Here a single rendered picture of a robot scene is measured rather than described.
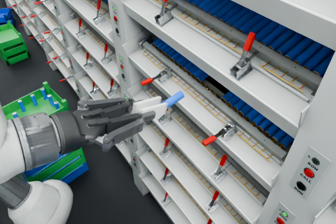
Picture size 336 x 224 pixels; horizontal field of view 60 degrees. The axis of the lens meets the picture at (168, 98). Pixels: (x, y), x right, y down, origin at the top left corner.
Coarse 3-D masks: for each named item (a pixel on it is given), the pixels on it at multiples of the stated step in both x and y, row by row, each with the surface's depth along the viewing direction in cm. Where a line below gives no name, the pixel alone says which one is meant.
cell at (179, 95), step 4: (176, 92) 67; (180, 92) 66; (172, 96) 66; (176, 96) 66; (180, 96) 66; (164, 100) 65; (168, 100) 65; (172, 100) 65; (176, 100) 66; (168, 104) 65; (172, 104) 66
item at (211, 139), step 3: (225, 129) 69; (219, 132) 69; (222, 132) 69; (225, 132) 70; (213, 135) 68; (216, 135) 69; (219, 135) 69; (207, 138) 68; (210, 138) 68; (213, 138) 68; (204, 141) 67; (207, 141) 67; (210, 141) 67; (204, 144) 67; (207, 144) 67
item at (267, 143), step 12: (144, 48) 96; (168, 60) 88; (180, 72) 84; (192, 84) 80; (204, 96) 78; (228, 108) 73; (240, 120) 70; (252, 132) 68; (264, 144) 65; (264, 156) 65; (276, 156) 64
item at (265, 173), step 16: (144, 32) 96; (128, 48) 96; (144, 64) 93; (176, 80) 86; (192, 96) 81; (192, 112) 78; (208, 112) 77; (208, 128) 74; (256, 128) 70; (224, 144) 70; (240, 144) 69; (240, 160) 68; (256, 160) 66; (272, 160) 65; (256, 176) 66; (272, 176) 63
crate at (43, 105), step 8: (40, 88) 145; (48, 88) 147; (24, 96) 141; (40, 96) 147; (56, 96) 144; (8, 104) 137; (16, 104) 140; (24, 104) 143; (32, 104) 144; (40, 104) 144; (48, 104) 144; (64, 104) 135; (8, 112) 139; (16, 112) 140; (24, 112) 140; (32, 112) 140; (48, 112) 140; (56, 112) 134
